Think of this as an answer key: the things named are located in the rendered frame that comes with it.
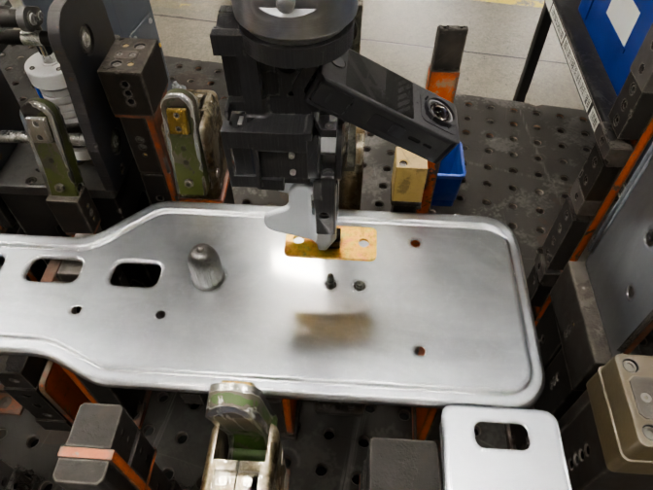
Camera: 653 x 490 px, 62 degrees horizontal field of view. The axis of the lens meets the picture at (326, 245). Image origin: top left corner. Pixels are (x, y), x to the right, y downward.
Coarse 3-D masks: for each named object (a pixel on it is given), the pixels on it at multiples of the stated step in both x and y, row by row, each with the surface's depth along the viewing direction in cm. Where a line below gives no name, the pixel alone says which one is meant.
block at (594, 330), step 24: (576, 264) 57; (576, 288) 55; (552, 312) 62; (576, 312) 54; (552, 336) 61; (576, 336) 54; (600, 336) 52; (552, 360) 62; (576, 360) 54; (600, 360) 50; (552, 384) 61; (576, 384) 54; (528, 408) 68; (552, 408) 60
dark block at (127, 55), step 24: (120, 48) 61; (144, 48) 61; (120, 72) 58; (144, 72) 59; (120, 96) 61; (144, 96) 61; (120, 120) 64; (144, 120) 64; (144, 144) 67; (144, 168) 70; (168, 168) 70; (168, 192) 73
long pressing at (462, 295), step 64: (0, 256) 58; (64, 256) 58; (128, 256) 58; (256, 256) 58; (384, 256) 58; (448, 256) 58; (512, 256) 58; (0, 320) 53; (64, 320) 53; (128, 320) 53; (192, 320) 53; (256, 320) 53; (320, 320) 53; (384, 320) 53; (448, 320) 53; (512, 320) 53; (128, 384) 49; (192, 384) 49; (256, 384) 49; (320, 384) 49; (384, 384) 49; (448, 384) 48; (512, 384) 48
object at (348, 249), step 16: (288, 240) 50; (304, 240) 50; (336, 240) 49; (352, 240) 50; (368, 240) 50; (288, 256) 49; (304, 256) 49; (320, 256) 49; (336, 256) 49; (352, 256) 49; (368, 256) 49
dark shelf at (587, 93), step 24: (552, 0) 87; (576, 0) 86; (576, 24) 81; (576, 48) 77; (576, 72) 76; (600, 72) 74; (600, 96) 70; (600, 120) 68; (648, 144) 64; (648, 240) 56
